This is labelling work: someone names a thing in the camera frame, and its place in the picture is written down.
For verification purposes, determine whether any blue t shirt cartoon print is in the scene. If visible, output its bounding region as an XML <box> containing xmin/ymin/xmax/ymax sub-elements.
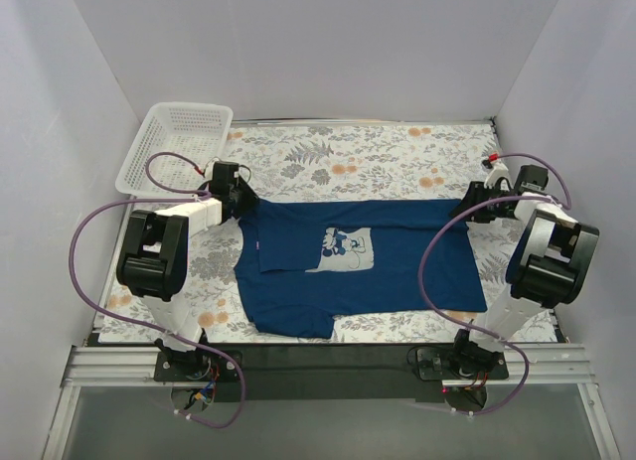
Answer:
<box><xmin>235</xmin><ymin>199</ymin><xmax>487</xmax><ymax>339</ymax></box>

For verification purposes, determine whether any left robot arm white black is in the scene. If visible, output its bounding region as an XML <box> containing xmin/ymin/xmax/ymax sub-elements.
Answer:
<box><xmin>116</xmin><ymin>161</ymin><xmax>259</xmax><ymax>366</ymax></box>

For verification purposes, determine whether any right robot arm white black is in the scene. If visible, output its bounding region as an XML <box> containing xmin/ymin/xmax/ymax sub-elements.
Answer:
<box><xmin>446</xmin><ymin>160</ymin><xmax>600</xmax><ymax>379</ymax></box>

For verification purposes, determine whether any white plastic perforated basket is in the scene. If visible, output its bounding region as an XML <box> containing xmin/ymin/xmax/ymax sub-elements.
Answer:
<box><xmin>115</xmin><ymin>102</ymin><xmax>234</xmax><ymax>199</ymax></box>

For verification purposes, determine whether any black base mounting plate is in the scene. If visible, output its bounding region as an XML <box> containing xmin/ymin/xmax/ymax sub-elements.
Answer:
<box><xmin>154</xmin><ymin>343</ymin><xmax>509</xmax><ymax>402</ymax></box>

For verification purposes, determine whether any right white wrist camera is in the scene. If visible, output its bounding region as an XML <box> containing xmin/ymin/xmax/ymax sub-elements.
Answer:
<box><xmin>482</xmin><ymin>153</ymin><xmax>510</xmax><ymax>188</ymax></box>

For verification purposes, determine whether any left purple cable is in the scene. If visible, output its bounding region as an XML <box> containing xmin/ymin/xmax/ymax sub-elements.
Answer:
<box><xmin>69</xmin><ymin>151</ymin><xmax>247</xmax><ymax>430</ymax></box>

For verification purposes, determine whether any purple cable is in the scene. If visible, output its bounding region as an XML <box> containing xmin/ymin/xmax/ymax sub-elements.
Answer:
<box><xmin>416</xmin><ymin>152</ymin><xmax>572</xmax><ymax>424</ymax></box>
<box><xmin>69</xmin><ymin>151</ymin><xmax>247</xmax><ymax>430</ymax></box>

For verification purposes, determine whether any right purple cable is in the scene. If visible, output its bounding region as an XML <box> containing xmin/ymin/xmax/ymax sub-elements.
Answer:
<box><xmin>416</xmin><ymin>152</ymin><xmax>572</xmax><ymax>424</ymax></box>

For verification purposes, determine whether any aluminium frame rail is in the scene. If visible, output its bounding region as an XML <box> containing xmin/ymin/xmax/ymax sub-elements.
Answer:
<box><xmin>62</xmin><ymin>343</ymin><xmax>596</xmax><ymax>386</ymax></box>

